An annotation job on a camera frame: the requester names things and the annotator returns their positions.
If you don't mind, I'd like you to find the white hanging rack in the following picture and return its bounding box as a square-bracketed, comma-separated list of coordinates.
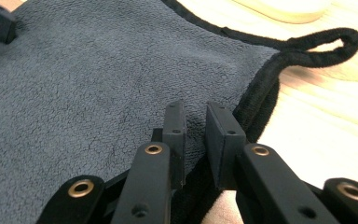
[230, 0, 334, 25]

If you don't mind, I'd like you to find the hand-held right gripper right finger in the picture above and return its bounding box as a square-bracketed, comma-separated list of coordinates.
[205, 101, 340, 224]

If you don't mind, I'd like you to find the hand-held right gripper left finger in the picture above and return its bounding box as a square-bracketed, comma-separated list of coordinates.
[109, 99, 188, 224]

